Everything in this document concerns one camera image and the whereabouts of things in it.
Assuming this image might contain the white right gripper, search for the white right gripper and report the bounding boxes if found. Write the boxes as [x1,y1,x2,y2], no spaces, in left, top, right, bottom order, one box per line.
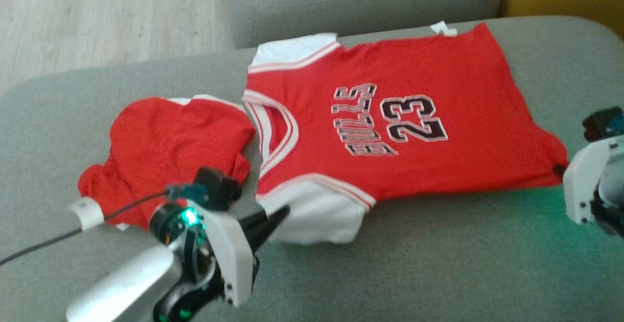
[553,135,624,226]

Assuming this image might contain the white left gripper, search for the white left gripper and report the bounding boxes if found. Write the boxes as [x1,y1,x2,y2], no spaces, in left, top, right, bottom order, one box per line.
[202,205,292,309]

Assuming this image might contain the red Bulls shorts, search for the red Bulls shorts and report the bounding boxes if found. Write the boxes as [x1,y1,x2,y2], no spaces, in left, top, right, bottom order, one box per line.
[78,94,256,230]

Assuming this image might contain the red Bulls 23 jersey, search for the red Bulls 23 jersey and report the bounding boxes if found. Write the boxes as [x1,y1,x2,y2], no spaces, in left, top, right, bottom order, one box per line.
[242,20,569,244]

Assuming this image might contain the grey sofa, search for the grey sofa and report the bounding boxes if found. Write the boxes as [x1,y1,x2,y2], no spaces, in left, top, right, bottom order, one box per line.
[0,16,624,322]

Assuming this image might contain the small grey sofa cushion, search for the small grey sofa cushion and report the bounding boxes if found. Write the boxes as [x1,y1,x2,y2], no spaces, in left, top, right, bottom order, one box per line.
[217,0,504,49]

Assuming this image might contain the white cable clip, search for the white cable clip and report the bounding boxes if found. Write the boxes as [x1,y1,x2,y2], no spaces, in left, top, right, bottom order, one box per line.
[68,197,105,231]

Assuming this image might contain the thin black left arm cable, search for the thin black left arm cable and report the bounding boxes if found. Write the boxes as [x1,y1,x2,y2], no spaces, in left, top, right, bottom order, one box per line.
[0,191,170,267]

